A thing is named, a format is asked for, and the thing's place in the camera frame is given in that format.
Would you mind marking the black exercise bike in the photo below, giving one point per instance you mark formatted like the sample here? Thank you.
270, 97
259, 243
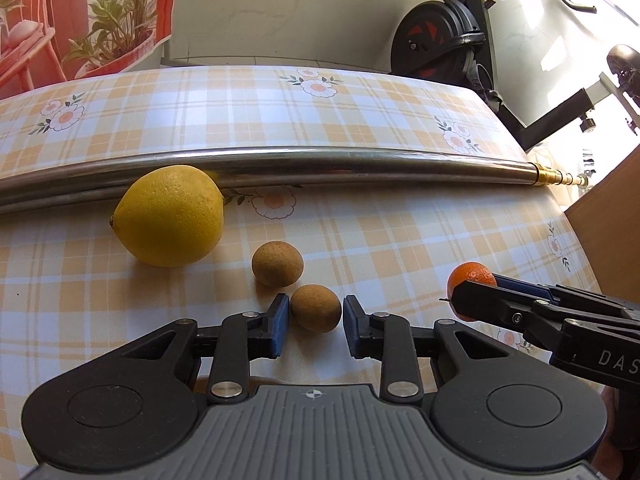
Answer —
440, 35

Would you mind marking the dull metal pole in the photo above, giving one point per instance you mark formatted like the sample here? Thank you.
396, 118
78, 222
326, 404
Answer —
60, 199

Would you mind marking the wooden cabinet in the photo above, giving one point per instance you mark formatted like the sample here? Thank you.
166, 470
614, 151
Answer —
610, 220

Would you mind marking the plant print wall poster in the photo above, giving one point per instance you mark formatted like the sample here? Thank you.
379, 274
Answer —
100, 20

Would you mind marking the large yellow lemon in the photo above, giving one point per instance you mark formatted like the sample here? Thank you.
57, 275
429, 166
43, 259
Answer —
170, 215

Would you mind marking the orange mandarin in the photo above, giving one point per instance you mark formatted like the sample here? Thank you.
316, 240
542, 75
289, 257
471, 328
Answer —
470, 275

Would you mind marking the small brown round fruit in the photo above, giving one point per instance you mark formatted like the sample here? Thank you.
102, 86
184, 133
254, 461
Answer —
315, 307
277, 265

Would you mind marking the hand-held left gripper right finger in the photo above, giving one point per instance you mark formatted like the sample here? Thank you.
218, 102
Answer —
352, 325

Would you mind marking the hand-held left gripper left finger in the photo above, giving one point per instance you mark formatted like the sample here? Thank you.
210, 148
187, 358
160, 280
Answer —
280, 325

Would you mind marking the yellow checkered floral tablecloth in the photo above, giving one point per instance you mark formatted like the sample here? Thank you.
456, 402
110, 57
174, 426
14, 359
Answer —
380, 240

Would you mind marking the shiny metal pole brass tip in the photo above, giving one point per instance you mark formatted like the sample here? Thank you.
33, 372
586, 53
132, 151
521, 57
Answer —
325, 162

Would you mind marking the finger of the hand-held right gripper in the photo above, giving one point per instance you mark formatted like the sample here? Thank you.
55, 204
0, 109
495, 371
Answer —
510, 310
555, 291

